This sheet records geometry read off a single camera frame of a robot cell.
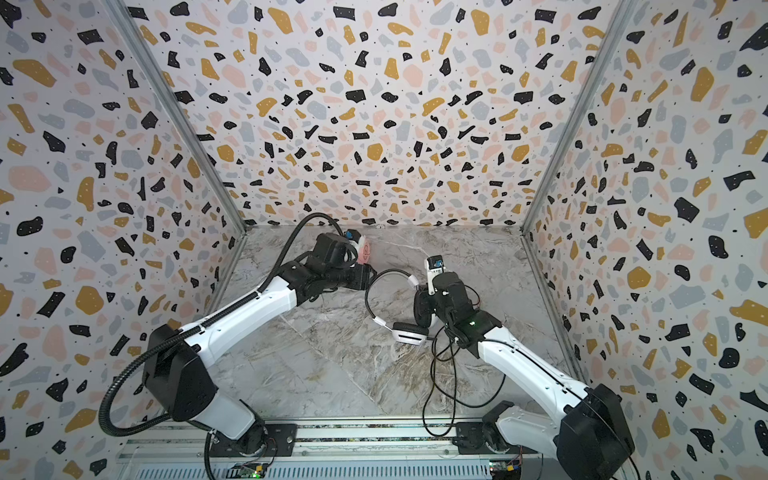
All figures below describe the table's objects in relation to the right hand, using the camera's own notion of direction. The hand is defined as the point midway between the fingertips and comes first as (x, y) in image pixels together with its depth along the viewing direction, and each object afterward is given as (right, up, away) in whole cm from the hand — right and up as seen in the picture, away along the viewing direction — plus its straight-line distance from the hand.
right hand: (417, 281), depth 80 cm
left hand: (-13, +4, +1) cm, 14 cm away
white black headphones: (+1, -7, -7) cm, 10 cm away
